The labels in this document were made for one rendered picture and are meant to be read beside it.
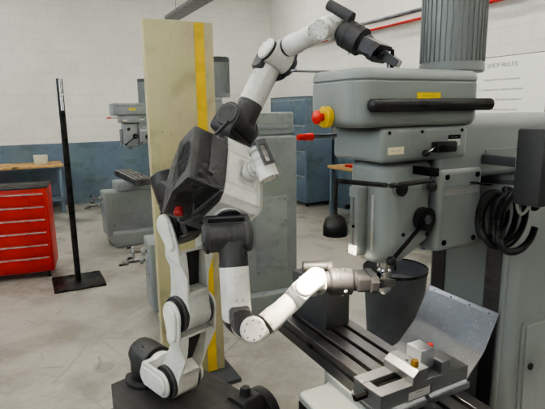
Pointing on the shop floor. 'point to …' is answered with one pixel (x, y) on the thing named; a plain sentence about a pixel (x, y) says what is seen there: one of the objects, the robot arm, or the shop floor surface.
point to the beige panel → (221, 369)
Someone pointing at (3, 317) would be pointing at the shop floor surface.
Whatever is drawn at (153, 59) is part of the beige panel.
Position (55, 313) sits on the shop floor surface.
